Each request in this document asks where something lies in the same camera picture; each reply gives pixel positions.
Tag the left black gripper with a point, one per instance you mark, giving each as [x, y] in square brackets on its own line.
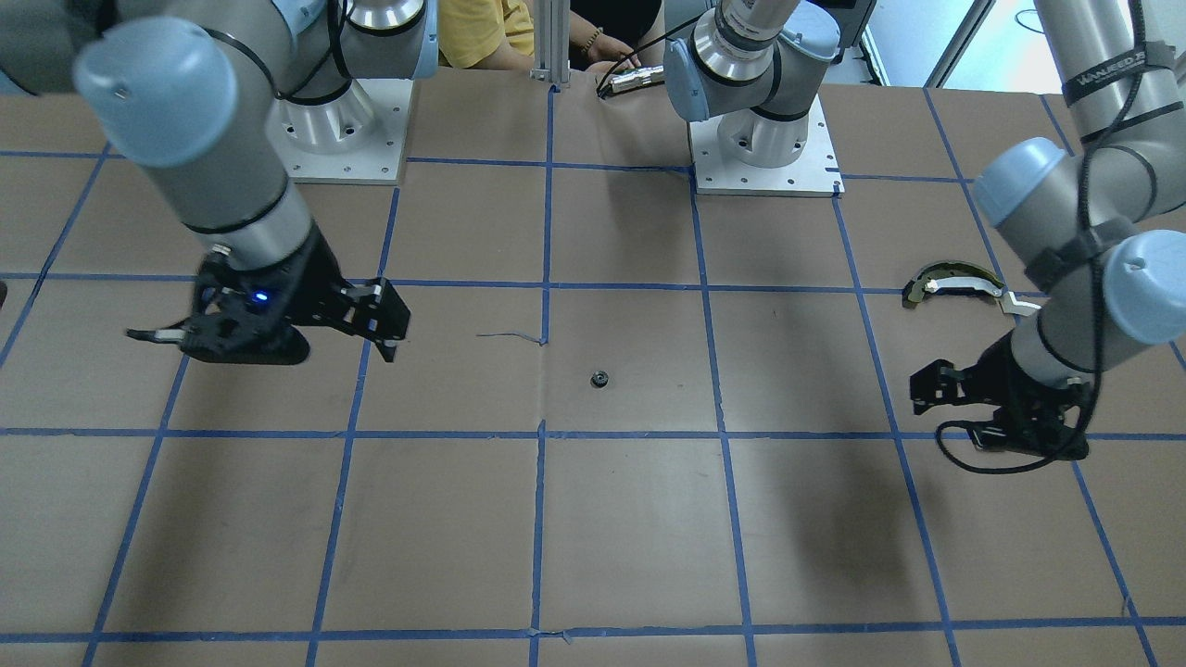
[1002, 377]

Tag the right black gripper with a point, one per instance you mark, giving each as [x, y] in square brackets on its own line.
[313, 281]

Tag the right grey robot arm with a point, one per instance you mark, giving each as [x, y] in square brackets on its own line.
[184, 90]

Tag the white curved plastic arc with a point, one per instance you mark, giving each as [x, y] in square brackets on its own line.
[1010, 298]

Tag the olive curved brake shoe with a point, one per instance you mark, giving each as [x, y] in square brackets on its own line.
[913, 292]

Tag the person in yellow shirt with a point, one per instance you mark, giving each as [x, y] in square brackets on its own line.
[603, 36]

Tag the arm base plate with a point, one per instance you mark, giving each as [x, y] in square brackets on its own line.
[360, 138]
[742, 153]

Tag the aluminium frame post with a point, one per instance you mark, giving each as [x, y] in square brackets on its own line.
[551, 43]

